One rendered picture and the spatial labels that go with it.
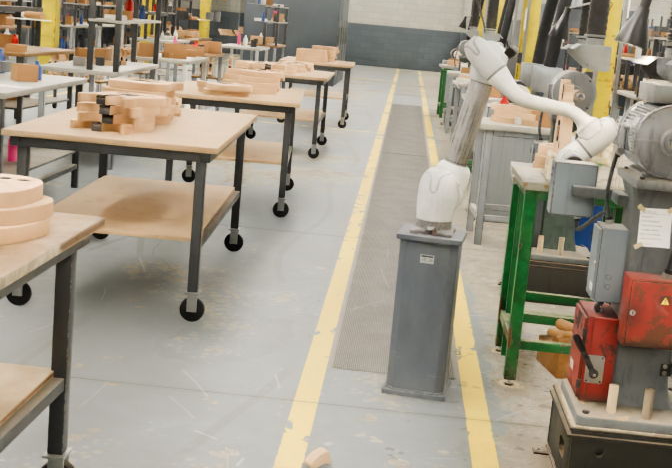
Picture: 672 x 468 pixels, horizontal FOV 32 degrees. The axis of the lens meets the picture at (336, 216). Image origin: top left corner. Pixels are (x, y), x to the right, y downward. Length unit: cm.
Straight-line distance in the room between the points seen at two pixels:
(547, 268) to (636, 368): 280
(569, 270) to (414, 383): 221
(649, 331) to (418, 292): 119
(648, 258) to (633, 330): 27
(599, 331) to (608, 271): 21
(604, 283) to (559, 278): 283
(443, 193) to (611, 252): 98
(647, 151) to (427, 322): 135
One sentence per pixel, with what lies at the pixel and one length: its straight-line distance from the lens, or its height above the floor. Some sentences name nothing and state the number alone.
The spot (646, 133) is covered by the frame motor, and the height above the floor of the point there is 127.
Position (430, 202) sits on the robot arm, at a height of 84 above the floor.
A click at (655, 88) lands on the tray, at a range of 417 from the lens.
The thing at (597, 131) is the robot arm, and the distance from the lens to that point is 488.
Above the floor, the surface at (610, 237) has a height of 90.
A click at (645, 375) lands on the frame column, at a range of 432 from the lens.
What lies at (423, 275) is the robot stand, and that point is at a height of 53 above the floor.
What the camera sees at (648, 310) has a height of 68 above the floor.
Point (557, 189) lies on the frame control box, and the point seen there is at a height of 102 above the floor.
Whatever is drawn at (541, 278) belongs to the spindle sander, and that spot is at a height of 15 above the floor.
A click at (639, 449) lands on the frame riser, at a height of 19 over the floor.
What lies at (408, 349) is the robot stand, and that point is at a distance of 503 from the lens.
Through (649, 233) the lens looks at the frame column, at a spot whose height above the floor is 93.
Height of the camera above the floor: 158
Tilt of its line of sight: 10 degrees down
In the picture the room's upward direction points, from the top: 5 degrees clockwise
